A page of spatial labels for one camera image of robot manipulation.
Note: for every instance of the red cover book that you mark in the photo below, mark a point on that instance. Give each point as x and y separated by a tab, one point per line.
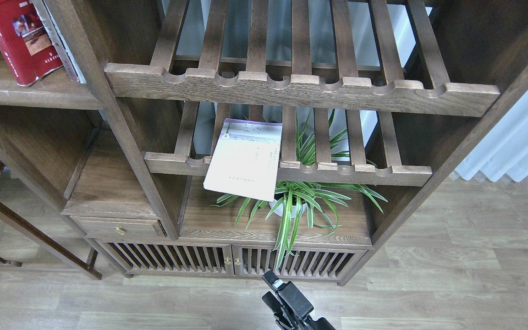
24	42

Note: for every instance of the green spider plant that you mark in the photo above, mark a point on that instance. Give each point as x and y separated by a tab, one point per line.
297	200

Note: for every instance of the white pleated curtain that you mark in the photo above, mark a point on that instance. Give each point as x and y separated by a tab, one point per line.
503	151

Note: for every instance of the brass drawer knob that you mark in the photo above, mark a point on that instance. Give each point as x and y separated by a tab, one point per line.
120	231

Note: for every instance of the white lavender book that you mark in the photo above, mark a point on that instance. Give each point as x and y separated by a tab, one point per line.
245	160

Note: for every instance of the dark wooden side furniture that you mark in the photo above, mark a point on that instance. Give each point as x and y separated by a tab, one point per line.
23	226

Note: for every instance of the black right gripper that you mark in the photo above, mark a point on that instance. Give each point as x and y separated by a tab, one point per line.
290	307

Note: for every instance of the dark wooden bookshelf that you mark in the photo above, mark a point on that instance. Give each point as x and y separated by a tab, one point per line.
404	89

